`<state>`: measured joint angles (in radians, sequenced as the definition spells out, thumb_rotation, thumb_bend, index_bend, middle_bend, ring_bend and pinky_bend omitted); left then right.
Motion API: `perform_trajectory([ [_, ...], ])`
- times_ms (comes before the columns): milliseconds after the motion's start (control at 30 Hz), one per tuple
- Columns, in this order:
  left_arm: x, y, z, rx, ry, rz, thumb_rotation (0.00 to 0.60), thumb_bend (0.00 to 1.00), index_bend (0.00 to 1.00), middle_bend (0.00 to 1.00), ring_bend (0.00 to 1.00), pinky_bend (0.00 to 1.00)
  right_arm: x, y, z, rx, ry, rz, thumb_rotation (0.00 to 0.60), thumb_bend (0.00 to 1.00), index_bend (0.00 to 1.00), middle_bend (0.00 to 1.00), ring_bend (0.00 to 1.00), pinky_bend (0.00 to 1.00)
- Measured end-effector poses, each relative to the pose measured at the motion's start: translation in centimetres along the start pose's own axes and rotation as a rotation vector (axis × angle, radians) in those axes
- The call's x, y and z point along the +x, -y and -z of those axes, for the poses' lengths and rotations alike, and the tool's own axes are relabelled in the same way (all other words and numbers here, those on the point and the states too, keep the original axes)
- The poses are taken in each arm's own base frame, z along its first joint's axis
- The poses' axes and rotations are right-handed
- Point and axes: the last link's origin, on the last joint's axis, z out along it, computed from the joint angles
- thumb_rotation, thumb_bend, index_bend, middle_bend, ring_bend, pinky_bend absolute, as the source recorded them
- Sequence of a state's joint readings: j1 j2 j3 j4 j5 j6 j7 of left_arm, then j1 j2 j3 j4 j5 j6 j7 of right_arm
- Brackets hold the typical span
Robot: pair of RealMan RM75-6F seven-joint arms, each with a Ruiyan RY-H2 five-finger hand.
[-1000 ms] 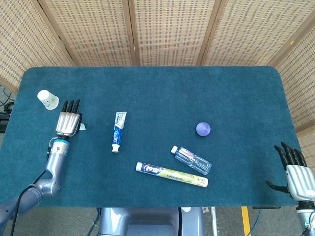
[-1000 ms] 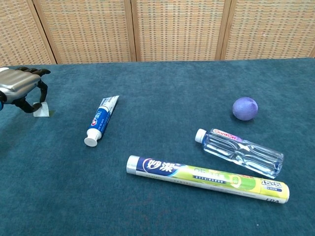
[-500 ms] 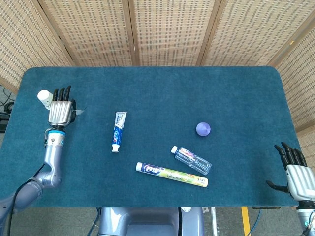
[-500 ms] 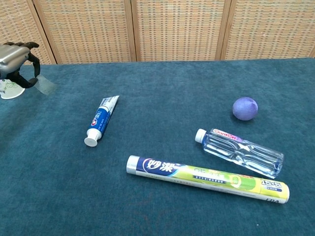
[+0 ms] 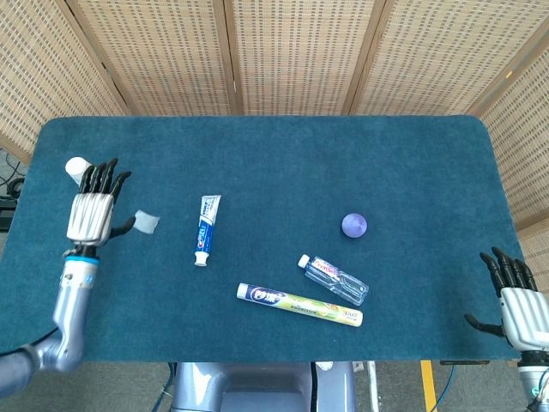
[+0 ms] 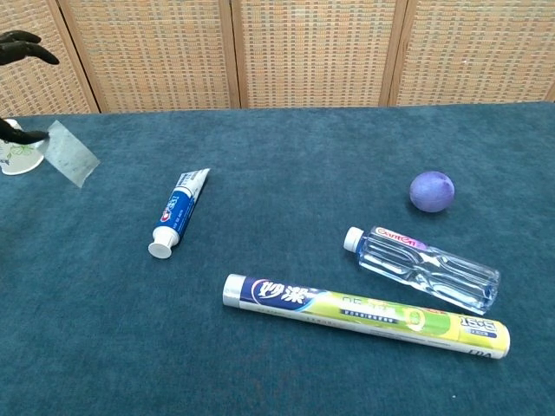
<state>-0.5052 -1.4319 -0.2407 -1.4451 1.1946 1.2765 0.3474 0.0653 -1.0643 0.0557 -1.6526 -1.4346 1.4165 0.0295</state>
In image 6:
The green blue cling wrap roll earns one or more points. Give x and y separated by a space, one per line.
364 314

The teal tablecloth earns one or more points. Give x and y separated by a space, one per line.
277 368

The purple ball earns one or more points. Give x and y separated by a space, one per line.
432 192

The white floral paper cup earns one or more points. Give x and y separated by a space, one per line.
17 161

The clear plastic water bottle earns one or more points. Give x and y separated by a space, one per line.
425 268

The woven folding screen panel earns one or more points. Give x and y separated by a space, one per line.
316 52
477 52
152 52
30 86

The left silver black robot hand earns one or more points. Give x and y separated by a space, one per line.
17 48

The blue white toothpaste tube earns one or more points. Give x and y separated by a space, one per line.
175 208

